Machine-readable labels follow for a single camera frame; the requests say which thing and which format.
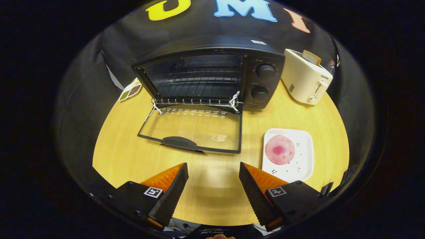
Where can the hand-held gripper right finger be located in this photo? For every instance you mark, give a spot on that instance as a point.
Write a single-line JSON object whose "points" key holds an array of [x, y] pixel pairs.
{"points": [[254, 196]]}

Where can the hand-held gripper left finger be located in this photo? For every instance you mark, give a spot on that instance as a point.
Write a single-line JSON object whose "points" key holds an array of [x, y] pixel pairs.
{"points": [[172, 196]]}

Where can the pink round meat slice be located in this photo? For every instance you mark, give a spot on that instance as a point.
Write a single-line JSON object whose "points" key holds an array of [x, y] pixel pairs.
{"points": [[280, 150]]}

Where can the white square plate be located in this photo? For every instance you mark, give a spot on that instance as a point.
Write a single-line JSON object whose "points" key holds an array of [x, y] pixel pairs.
{"points": [[303, 156]]}

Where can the black toaster oven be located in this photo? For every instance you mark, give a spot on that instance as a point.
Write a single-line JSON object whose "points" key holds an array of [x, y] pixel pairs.
{"points": [[212, 44]]}

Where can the white bread toaster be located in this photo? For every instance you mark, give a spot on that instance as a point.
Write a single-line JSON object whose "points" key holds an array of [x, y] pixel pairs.
{"points": [[300, 79]]}

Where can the divided dish of beans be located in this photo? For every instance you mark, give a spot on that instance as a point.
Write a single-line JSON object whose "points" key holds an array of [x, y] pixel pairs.
{"points": [[131, 91]]}

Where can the clear bottle red label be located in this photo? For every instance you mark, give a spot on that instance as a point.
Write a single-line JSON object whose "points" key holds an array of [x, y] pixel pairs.
{"points": [[330, 67]]}

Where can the brown bread slice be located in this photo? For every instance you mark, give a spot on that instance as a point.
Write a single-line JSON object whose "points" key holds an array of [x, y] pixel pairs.
{"points": [[312, 57]]}

